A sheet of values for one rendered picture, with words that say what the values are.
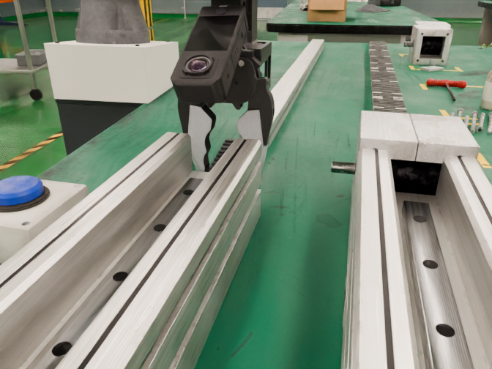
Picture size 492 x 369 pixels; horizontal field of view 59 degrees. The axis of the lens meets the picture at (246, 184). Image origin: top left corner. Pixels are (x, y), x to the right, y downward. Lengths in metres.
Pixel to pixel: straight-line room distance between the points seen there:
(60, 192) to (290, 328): 0.22
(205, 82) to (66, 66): 0.60
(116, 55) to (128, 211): 0.58
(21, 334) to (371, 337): 0.17
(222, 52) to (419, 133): 0.19
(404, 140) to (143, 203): 0.23
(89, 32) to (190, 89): 0.60
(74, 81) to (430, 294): 0.79
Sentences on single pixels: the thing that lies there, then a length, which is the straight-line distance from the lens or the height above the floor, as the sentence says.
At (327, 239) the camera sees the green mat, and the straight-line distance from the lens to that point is 0.42.
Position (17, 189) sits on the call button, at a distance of 0.39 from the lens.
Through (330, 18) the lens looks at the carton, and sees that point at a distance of 2.50.
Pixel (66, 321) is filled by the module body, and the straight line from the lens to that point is 0.29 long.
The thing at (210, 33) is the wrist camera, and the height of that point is 0.96.
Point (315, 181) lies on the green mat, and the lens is 0.54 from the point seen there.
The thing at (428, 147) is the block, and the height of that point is 0.87.
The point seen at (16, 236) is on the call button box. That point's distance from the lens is 0.37.
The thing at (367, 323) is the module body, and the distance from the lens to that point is 0.21.
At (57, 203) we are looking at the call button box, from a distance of 0.38.
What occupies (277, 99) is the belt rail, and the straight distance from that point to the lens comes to 0.78.
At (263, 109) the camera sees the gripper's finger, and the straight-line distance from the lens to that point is 0.45.
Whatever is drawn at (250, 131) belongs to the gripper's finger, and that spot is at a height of 0.86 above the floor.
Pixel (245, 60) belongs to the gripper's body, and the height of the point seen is 0.93.
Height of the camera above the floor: 1.01
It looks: 26 degrees down
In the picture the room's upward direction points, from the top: straight up
